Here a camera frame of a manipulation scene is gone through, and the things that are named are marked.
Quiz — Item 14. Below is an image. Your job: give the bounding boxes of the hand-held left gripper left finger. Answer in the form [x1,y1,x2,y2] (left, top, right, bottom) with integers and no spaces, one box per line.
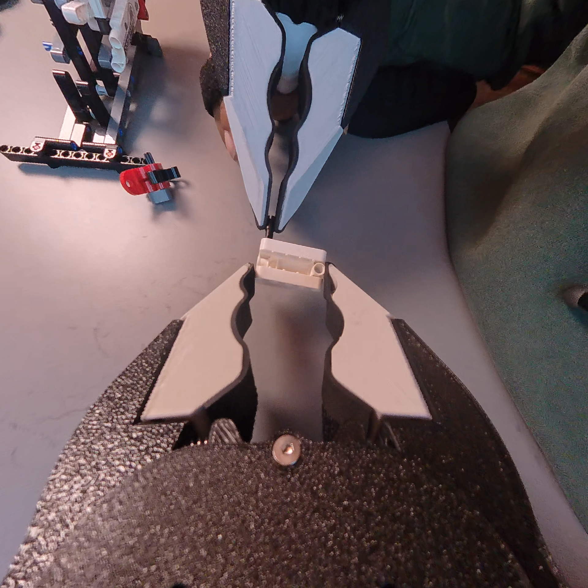
[140,263,256,422]

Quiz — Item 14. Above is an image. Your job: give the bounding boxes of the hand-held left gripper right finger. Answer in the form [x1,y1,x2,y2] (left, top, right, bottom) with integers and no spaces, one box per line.
[322,263,433,421]

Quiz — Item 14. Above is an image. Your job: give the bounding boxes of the black white toy brick model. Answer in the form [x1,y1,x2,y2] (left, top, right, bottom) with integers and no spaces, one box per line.
[0,0,164,168]

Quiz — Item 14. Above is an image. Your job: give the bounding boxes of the person's right hand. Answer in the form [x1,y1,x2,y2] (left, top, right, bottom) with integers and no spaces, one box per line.
[212,99,240,161]

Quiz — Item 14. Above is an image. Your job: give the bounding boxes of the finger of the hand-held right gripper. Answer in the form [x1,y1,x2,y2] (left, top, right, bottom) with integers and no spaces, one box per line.
[224,0,286,230]
[276,28,363,230]

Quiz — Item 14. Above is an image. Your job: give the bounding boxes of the person's right forearm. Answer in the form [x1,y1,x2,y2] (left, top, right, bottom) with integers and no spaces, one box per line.
[381,0,588,92]

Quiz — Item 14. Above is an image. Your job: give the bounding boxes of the white curved toy panel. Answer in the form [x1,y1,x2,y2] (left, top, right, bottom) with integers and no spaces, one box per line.
[255,237,328,290]

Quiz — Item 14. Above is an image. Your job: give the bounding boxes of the red toy brick piece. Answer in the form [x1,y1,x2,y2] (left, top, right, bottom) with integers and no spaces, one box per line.
[119,163,171,196]

